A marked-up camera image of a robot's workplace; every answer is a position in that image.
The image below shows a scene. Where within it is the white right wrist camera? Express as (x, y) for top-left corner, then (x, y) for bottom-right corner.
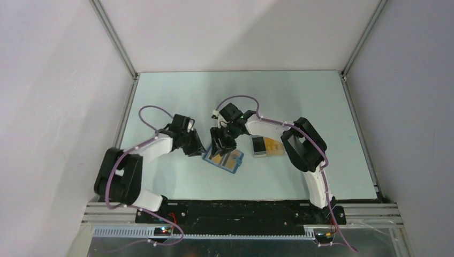
(211, 110), (220, 119)

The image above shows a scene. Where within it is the blue leather card holder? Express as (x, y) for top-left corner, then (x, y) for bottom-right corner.
(202, 144), (244, 174)

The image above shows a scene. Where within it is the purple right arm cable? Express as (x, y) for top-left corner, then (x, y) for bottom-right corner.
(214, 94), (357, 253)

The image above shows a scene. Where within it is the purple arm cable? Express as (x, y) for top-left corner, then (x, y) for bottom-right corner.
(104, 105), (185, 247)
(214, 94), (357, 253)

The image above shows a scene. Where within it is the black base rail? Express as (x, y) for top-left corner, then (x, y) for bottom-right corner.
(135, 200), (346, 237)

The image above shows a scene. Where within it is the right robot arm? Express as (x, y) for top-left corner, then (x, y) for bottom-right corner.
(210, 103), (336, 224)

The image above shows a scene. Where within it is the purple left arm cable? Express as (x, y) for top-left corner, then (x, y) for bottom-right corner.
(104, 105), (185, 247)

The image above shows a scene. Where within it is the gold credit card stack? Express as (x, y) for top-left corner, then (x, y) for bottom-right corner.
(264, 138), (285, 156)

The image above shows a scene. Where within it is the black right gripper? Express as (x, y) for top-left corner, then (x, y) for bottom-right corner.
(210, 123), (239, 158)

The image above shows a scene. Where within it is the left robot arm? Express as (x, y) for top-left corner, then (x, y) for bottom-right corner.
(94, 114), (206, 223)

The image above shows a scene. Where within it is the gold VIP credit card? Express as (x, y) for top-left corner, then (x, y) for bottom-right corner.
(222, 150), (244, 173)

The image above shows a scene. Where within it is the clear acrylic card tray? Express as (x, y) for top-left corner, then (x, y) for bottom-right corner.
(251, 135), (285, 158)

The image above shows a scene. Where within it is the black credit card stack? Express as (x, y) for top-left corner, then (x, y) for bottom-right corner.
(252, 137), (266, 156)

